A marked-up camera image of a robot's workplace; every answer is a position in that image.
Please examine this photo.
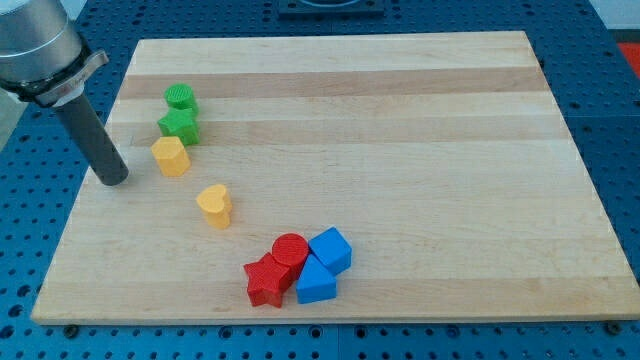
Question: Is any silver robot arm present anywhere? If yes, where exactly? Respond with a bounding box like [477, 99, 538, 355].
[1, 0, 109, 107]

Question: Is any yellow hexagon block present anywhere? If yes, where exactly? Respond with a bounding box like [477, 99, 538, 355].
[151, 136, 191, 177]

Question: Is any blue cube block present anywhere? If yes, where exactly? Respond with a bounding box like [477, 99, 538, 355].
[309, 227, 352, 275]

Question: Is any red cylinder block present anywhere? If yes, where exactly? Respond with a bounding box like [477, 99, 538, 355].
[271, 233, 309, 281]

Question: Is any wooden board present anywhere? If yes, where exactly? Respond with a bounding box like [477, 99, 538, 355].
[31, 31, 639, 325]

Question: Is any blue triangle block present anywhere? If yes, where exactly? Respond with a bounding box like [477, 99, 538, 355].
[296, 254, 337, 304]

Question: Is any yellow heart block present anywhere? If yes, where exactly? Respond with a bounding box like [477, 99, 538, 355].
[196, 184, 232, 229]

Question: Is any red star block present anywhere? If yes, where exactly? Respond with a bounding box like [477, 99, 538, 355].
[243, 253, 292, 308]

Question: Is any green star block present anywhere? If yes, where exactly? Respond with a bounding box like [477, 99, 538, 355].
[157, 108, 200, 146]

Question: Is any green cylinder block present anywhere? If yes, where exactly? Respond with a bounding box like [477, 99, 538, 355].
[164, 83, 199, 115]

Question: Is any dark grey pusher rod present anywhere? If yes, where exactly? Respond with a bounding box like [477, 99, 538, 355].
[54, 93, 129, 186]

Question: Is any red object at edge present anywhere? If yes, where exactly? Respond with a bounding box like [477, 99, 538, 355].
[618, 42, 640, 77]

